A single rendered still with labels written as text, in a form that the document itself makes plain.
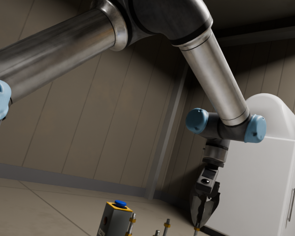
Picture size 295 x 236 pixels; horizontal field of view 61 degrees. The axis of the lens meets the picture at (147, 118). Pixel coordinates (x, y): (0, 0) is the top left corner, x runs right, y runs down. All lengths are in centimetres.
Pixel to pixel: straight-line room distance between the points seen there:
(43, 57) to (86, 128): 236
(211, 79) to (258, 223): 187
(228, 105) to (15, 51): 45
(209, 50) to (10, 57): 37
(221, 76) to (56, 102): 218
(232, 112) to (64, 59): 40
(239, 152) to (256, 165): 19
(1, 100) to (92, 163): 263
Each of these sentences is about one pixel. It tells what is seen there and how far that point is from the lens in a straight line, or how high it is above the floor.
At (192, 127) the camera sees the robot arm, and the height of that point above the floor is 61.
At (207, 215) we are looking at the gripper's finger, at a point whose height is 38.
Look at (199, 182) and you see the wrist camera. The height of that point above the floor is 47.
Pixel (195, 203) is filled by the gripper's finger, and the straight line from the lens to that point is 85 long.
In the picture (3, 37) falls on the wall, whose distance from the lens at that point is 250.
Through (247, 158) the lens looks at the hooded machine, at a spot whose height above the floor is 74.
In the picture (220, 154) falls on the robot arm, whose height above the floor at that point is 57.
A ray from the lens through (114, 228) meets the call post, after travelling 87.
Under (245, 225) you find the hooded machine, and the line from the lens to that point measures 238.
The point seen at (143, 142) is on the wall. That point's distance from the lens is 335.
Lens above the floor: 48
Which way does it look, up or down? 9 degrees up
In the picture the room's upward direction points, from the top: 16 degrees clockwise
